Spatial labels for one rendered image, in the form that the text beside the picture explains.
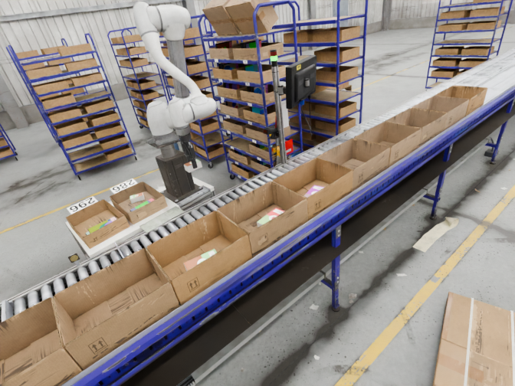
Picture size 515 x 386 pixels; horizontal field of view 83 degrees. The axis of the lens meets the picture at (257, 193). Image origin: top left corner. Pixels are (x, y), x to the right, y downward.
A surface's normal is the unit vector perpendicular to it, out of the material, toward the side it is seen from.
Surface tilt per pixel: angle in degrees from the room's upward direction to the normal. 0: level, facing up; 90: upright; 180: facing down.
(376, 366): 0
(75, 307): 90
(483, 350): 0
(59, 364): 90
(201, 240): 89
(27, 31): 90
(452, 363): 0
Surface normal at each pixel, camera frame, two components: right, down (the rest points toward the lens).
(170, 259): 0.62, 0.33
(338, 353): -0.13, -0.84
